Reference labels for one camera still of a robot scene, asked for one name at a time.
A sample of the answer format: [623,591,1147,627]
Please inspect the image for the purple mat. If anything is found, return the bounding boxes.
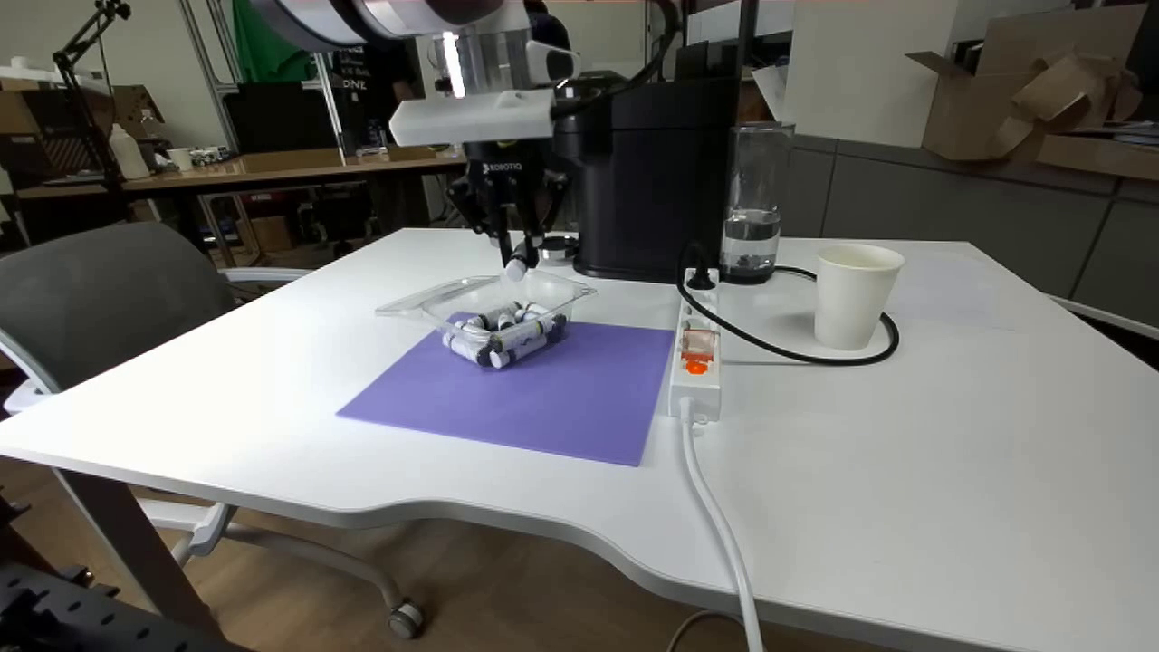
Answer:
[336,312,679,469]

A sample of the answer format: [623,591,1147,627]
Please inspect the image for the black coffee machine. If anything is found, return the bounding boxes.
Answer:
[541,76,797,287]

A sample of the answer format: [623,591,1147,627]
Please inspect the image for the heap of small white bottles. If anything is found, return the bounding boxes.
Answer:
[441,302,570,370]

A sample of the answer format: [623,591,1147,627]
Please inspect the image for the black monitor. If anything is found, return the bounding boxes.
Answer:
[223,81,343,156]

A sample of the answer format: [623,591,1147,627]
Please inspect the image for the white cable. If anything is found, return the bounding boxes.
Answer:
[666,397,767,652]

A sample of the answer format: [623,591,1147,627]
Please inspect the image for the grey office chair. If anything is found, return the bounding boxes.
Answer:
[0,221,427,641]

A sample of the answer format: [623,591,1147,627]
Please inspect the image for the white power strip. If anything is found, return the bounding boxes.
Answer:
[667,266,724,425]

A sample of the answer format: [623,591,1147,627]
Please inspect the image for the black cable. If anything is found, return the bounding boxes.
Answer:
[676,239,901,368]

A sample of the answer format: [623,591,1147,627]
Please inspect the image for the stack of cardboard boxes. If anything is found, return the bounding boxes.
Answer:
[0,76,167,177]

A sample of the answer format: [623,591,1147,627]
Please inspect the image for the wooden desk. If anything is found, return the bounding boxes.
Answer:
[13,147,469,269]

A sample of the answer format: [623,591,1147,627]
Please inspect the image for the open cardboard box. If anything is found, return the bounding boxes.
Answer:
[905,4,1148,165]

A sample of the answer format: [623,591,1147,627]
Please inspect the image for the green cloth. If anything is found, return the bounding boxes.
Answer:
[232,0,315,84]

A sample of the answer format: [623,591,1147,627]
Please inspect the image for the white paper cup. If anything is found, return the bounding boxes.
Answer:
[812,242,907,353]

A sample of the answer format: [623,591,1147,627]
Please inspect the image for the black perforated board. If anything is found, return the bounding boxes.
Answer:
[0,494,247,652]

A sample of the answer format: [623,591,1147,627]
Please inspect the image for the grey cabinet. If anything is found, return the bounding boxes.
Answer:
[784,134,1159,305]

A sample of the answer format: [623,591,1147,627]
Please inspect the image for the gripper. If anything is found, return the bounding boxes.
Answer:
[445,139,574,269]

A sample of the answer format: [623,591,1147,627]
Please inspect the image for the clear plastic container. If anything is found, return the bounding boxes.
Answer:
[375,269,599,370]

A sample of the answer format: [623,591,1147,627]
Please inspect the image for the white plastic bottle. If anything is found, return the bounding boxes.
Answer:
[108,123,152,181]

